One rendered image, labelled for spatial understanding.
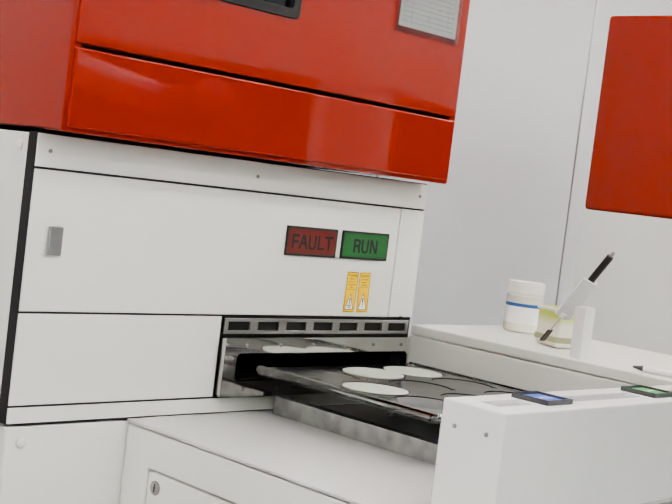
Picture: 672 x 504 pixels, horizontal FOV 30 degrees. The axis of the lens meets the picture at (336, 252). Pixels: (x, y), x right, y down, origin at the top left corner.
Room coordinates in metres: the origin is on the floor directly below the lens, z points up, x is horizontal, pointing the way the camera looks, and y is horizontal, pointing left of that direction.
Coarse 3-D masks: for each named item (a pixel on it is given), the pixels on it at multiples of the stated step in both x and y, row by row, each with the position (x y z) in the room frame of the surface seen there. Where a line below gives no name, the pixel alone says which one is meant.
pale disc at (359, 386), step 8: (344, 384) 1.88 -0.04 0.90; (352, 384) 1.89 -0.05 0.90; (360, 384) 1.90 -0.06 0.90; (368, 384) 1.91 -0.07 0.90; (376, 384) 1.92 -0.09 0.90; (368, 392) 1.83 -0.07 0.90; (376, 392) 1.84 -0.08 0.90; (384, 392) 1.85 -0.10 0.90; (392, 392) 1.86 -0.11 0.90; (400, 392) 1.87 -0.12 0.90; (408, 392) 1.88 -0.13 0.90
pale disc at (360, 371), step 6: (348, 372) 2.01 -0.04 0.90; (354, 372) 2.02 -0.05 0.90; (360, 372) 2.03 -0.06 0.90; (366, 372) 2.03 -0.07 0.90; (372, 372) 2.04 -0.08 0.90; (378, 372) 2.05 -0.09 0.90; (384, 372) 2.06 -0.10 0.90; (390, 372) 2.06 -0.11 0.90; (396, 372) 2.07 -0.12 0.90; (384, 378) 1.99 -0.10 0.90; (390, 378) 2.00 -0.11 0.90; (396, 378) 2.01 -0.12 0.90
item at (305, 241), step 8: (296, 232) 2.04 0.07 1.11; (304, 232) 2.05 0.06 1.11; (312, 232) 2.06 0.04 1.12; (320, 232) 2.08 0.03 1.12; (328, 232) 2.09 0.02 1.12; (336, 232) 2.10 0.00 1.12; (288, 240) 2.03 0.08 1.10; (296, 240) 2.04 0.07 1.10; (304, 240) 2.05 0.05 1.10; (312, 240) 2.06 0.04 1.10; (320, 240) 2.08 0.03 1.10; (328, 240) 2.09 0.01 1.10; (288, 248) 2.03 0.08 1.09; (296, 248) 2.04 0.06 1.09; (304, 248) 2.05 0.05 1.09; (312, 248) 2.07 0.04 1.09; (320, 248) 2.08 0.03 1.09; (328, 248) 2.09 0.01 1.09
